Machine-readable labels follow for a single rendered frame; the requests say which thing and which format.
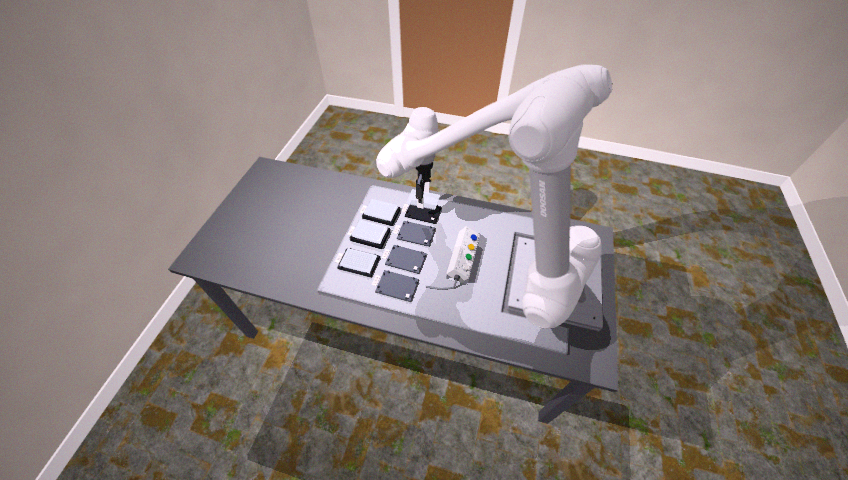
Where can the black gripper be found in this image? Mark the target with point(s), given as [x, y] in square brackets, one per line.
[423, 183]

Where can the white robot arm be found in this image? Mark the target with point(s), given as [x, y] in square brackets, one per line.
[546, 124]

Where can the white button panel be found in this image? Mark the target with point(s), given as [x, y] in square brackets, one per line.
[461, 263]

